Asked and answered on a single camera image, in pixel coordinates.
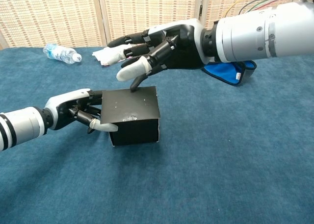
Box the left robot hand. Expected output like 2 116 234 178
44 88 119 134

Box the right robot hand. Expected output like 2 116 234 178
107 18 221 92

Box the white pink tissue pack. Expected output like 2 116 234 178
92 46 128 67

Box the black cardboard box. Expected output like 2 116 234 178
101 86 161 147

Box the beige woven folding screen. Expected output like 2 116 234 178
0 0 314 50

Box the clear plastic water bottle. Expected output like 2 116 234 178
43 43 83 65

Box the blue grey cloth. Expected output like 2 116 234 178
201 60 258 86

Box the blue felt-covered table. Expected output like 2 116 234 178
0 46 314 224

